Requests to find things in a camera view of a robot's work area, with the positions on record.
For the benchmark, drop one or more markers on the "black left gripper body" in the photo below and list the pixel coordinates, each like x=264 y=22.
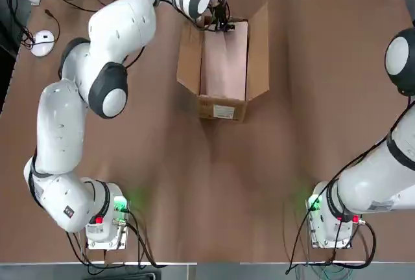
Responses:
x=220 y=9

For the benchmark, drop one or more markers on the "brown cardboard box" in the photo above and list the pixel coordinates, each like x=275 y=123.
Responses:
x=259 y=53

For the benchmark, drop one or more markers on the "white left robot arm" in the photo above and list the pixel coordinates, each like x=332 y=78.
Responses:
x=58 y=137

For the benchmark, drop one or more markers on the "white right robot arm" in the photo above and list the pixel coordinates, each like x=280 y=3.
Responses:
x=373 y=179

